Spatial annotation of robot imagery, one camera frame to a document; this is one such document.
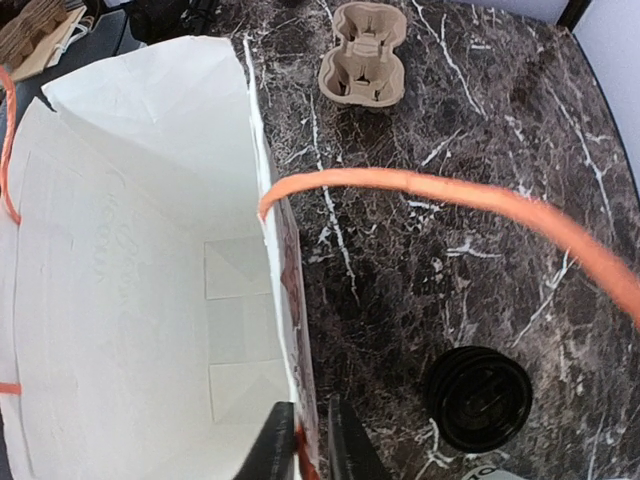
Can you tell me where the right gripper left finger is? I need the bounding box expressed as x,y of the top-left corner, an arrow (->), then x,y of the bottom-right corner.
233,402 -> 296,480

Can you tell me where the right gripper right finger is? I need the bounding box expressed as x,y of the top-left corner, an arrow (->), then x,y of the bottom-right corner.
328,395 -> 390,480

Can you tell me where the white paper takeout bag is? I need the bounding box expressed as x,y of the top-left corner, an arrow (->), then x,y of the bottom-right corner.
0,34 -> 640,480

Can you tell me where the brown pulp cup carrier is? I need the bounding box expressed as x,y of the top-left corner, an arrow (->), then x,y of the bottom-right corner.
318,1 -> 407,109

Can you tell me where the white cup holding straws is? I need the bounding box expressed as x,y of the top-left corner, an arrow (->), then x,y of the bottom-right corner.
462,465 -> 525,480

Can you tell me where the stack of black lids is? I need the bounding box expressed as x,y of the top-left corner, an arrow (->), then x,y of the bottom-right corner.
423,345 -> 533,454

